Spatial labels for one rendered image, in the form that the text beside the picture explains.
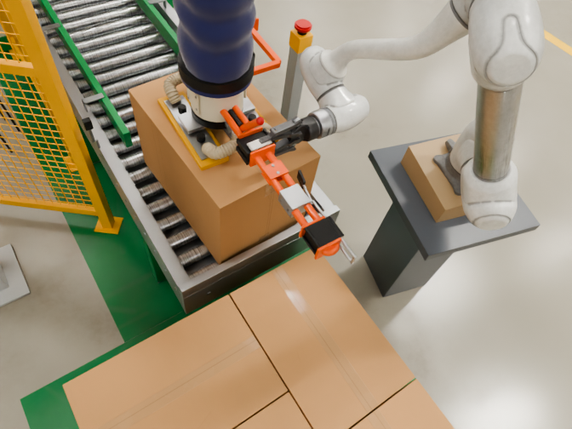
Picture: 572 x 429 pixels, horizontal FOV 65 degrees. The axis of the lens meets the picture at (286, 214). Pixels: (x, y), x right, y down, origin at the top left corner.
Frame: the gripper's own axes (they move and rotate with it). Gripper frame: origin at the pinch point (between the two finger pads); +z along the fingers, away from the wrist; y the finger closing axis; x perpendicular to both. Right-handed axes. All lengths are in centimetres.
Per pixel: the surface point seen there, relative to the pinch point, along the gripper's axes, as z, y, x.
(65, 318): 75, 109, 31
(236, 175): 5.3, 12.8, 2.9
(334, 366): 0, 53, -58
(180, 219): 18, 54, 21
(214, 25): 4.9, -31.0, 17.9
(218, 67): 4.3, -18.7, 16.6
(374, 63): -177, 105, 107
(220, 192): 13.0, 12.9, -0.5
